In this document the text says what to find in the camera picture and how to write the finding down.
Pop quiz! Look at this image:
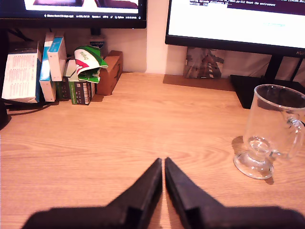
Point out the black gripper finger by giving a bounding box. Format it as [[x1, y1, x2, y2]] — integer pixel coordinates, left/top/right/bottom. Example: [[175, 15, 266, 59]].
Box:
[[164, 156, 226, 229], [107, 157, 163, 229]]

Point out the small footed glass cup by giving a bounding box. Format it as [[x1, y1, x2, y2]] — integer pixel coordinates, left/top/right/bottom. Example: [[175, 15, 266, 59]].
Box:
[[233, 83, 305, 180]]

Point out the green and black box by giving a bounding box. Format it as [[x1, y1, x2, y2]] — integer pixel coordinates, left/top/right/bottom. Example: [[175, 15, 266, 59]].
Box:
[[68, 78, 96, 105]]

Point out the cardboard box with sunglasses print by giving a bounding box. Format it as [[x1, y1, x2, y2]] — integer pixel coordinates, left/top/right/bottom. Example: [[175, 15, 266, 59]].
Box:
[[96, 50, 124, 96]]

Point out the printed picture card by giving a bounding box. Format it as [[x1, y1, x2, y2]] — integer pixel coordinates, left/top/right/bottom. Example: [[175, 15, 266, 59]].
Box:
[[183, 47, 226, 79]]

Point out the green and white packet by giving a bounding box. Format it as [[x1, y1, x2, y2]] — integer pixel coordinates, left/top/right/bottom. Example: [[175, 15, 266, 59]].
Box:
[[74, 45, 109, 84]]

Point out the tall blue and white box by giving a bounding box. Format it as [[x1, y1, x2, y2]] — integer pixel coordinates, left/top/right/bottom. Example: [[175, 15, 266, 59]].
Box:
[[39, 32, 57, 103]]

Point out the white box with blue end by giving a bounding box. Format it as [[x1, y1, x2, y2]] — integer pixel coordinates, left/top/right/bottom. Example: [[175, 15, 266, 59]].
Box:
[[47, 37, 68, 82]]

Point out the large white printed box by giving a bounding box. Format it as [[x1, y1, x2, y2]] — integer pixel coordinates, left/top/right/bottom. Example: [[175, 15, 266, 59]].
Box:
[[1, 42, 43, 104]]

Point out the wide black computer monitor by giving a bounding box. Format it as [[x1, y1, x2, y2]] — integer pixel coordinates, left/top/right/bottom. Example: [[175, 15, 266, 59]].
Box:
[[165, 0, 305, 109]]

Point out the black monitor with code window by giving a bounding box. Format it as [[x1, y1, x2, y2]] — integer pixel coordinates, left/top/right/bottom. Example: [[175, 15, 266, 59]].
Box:
[[0, 0, 147, 36]]

